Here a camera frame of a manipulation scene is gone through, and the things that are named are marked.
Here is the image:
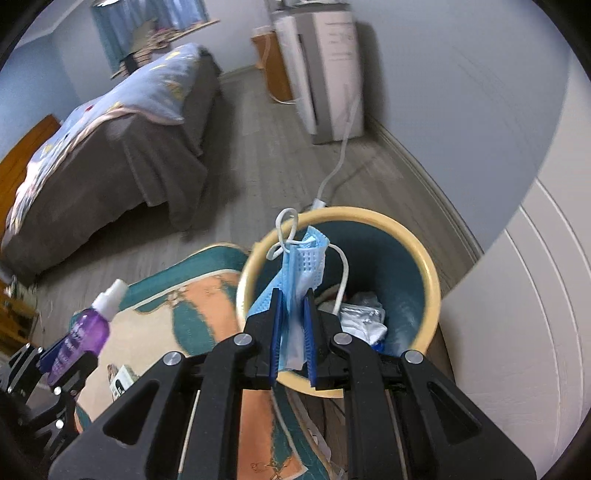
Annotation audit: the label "teal and orange patterned rug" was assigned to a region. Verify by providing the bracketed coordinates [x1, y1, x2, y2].
[76, 243, 342, 480]

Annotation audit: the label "blue face mask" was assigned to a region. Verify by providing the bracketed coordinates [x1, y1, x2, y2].
[247, 208, 350, 372]

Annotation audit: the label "wooden low shelf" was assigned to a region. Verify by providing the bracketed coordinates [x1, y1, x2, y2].
[0, 274, 40, 354]

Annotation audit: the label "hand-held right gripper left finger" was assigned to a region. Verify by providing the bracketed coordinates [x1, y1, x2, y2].
[51, 288, 284, 480]

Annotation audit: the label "wooden cabinet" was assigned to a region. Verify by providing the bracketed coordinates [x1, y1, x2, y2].
[252, 25, 296, 103]

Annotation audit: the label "white panelled door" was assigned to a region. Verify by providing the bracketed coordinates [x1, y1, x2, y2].
[441, 51, 591, 480]

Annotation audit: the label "white power cable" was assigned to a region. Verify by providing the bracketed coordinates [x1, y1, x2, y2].
[318, 92, 363, 204]

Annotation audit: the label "purple spray bottle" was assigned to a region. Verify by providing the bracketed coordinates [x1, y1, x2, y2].
[46, 279, 130, 386]

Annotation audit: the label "light blue printed blanket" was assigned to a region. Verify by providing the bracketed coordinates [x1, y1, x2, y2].
[4, 44, 206, 232]

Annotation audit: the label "trash wrappers inside bin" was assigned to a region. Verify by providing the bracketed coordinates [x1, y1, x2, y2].
[344, 292, 386, 324]

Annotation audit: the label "white floor appliance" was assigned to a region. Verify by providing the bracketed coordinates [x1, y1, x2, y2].
[272, 8, 365, 146]

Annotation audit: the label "teal bin with yellow rim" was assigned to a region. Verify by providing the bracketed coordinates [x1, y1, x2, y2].
[236, 206, 441, 398]

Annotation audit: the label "wooden slatted crate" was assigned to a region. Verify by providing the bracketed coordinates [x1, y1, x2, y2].
[121, 30, 172, 70]

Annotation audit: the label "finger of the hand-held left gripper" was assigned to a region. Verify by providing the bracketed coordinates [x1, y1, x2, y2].
[47, 353, 99, 408]
[7, 343, 64, 398]

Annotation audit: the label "small white and black box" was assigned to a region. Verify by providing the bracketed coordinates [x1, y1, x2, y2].
[108, 364, 140, 400]

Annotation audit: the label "bed with brown cover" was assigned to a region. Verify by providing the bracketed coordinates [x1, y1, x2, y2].
[0, 44, 222, 282]

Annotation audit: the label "clear plastic wrapper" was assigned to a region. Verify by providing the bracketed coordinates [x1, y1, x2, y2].
[298, 422, 345, 480]

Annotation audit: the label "blue curtain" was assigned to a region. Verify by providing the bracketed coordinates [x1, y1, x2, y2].
[90, 0, 208, 72]

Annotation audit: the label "wooden headboard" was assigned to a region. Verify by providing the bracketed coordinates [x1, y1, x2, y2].
[0, 115, 63, 241]

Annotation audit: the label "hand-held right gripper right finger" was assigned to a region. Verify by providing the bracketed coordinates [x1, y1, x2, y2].
[302, 288, 539, 480]

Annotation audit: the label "wooden windowsill shelf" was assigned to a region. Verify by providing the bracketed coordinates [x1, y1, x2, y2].
[111, 19, 220, 79]

